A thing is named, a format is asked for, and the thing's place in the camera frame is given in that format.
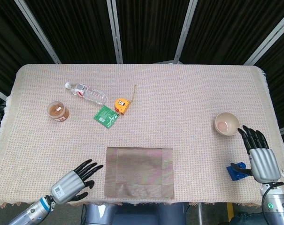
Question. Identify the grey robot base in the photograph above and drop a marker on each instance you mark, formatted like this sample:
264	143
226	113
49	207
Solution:
137	215

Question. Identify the yellow tape measure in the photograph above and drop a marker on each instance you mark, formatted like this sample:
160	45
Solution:
121	105

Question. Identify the clear jar of rubber bands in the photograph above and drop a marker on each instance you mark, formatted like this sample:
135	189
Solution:
58	111

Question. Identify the blue toy brick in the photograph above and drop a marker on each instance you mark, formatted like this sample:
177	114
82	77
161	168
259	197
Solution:
233	174

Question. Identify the brown woven placemat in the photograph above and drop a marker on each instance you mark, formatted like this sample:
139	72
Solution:
139	171

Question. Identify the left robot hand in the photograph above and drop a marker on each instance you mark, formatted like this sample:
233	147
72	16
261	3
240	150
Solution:
66	185

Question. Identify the beige woven tablecloth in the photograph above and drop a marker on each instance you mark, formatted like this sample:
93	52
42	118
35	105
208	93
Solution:
167	98

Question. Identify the clear plastic water bottle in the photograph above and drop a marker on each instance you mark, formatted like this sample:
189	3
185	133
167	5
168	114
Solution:
92	95

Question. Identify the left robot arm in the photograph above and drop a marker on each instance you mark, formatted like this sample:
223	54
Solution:
31	211

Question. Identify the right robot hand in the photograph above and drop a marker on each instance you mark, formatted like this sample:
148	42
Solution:
265	164

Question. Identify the dark blue bag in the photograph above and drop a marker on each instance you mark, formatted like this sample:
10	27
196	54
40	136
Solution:
242	219

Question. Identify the beige bowl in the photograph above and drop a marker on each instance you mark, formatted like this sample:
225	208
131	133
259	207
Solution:
227	124

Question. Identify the green sachet packet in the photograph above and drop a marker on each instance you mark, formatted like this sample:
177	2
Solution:
106	116

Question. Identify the metal table leg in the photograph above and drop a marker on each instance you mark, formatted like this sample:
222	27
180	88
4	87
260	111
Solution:
200	214

